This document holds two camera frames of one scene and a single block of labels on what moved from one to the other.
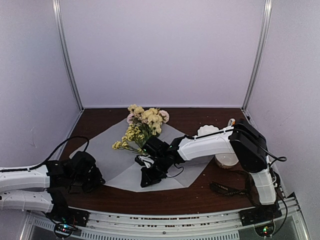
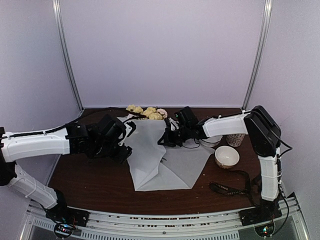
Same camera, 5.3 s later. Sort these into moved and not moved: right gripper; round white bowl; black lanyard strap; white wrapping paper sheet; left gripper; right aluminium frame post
Moved: left gripper; white wrapping paper sheet; right gripper
Not moved: black lanyard strap; right aluminium frame post; round white bowl
